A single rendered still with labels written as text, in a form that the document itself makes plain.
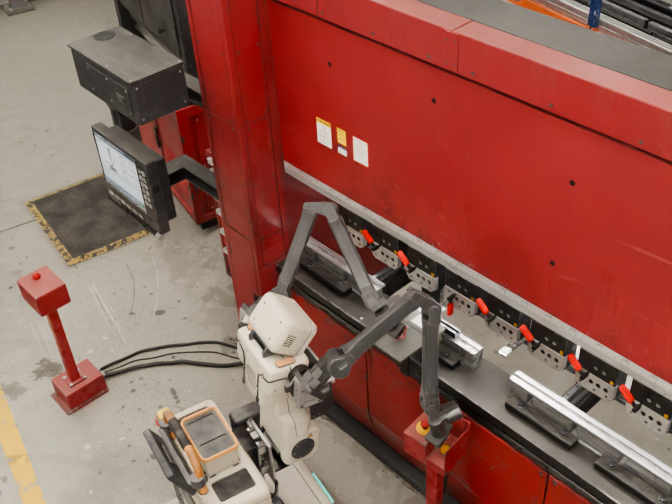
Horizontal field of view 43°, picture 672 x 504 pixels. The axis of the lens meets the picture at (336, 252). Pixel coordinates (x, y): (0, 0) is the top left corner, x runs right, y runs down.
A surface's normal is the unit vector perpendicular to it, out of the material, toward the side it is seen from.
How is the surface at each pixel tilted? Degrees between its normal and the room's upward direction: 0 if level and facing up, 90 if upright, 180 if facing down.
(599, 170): 90
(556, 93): 90
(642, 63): 0
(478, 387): 0
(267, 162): 90
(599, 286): 90
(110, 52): 0
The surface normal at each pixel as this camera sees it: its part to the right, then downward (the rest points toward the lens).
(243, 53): 0.68, 0.44
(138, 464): -0.05, -0.78
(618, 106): -0.73, 0.45
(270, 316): -0.67, -0.26
